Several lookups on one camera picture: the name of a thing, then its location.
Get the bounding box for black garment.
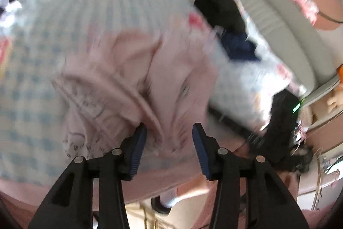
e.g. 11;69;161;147
194;0;248;33

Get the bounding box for blue checked cartoon blanket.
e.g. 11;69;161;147
0;0;303;187

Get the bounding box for beige padded headboard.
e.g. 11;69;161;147
206;0;337;93

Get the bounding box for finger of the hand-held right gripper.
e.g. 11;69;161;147
208;107;266;149

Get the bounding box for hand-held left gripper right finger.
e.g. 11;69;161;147
192;122;310;229

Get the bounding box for navy garment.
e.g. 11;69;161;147
221;32;262;61

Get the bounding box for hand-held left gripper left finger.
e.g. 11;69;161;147
28;123;148;229

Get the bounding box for pink cartoon print garment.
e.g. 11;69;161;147
54;30;223;162

